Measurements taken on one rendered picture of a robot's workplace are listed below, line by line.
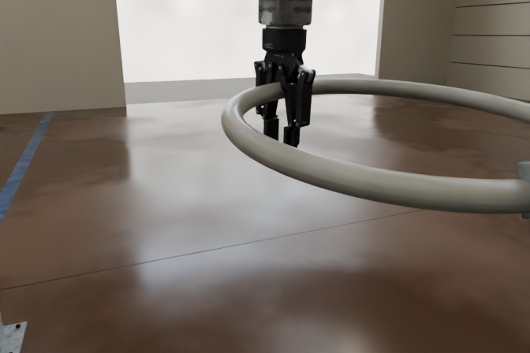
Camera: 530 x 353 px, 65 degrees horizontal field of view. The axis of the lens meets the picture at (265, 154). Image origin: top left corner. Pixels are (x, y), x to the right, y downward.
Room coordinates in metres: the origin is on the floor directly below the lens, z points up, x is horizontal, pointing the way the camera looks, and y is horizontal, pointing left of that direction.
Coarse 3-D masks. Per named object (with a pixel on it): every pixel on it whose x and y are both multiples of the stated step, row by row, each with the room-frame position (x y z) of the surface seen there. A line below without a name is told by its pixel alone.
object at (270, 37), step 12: (264, 36) 0.71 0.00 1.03; (276, 36) 0.70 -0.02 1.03; (288, 36) 0.69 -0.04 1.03; (300, 36) 0.70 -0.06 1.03; (264, 48) 0.71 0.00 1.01; (276, 48) 0.70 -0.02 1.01; (288, 48) 0.69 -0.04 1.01; (300, 48) 0.70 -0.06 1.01; (264, 60) 0.75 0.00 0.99; (276, 60) 0.73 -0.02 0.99; (288, 60) 0.71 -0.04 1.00; (300, 60) 0.71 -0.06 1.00; (276, 72) 0.73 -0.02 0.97; (288, 72) 0.71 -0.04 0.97
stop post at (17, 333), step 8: (0, 320) 1.22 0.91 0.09; (0, 328) 1.21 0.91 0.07; (8, 328) 1.28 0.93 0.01; (16, 328) 1.28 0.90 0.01; (24, 328) 1.28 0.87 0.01; (0, 336) 1.19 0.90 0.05; (8, 336) 1.23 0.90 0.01; (16, 336) 1.23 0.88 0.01; (0, 344) 1.18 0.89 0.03; (8, 344) 1.20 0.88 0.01; (16, 344) 1.20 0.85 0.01; (0, 352) 1.16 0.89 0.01; (8, 352) 1.16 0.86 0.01; (16, 352) 1.16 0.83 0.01
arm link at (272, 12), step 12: (264, 0) 0.70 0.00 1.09; (276, 0) 0.68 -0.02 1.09; (288, 0) 0.68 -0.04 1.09; (300, 0) 0.69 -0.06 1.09; (312, 0) 0.72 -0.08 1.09; (264, 12) 0.70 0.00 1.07; (276, 12) 0.69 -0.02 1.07; (288, 12) 0.68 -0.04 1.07; (300, 12) 0.69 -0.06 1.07; (264, 24) 0.70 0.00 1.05; (276, 24) 0.69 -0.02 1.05; (288, 24) 0.69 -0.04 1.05; (300, 24) 0.69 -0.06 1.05
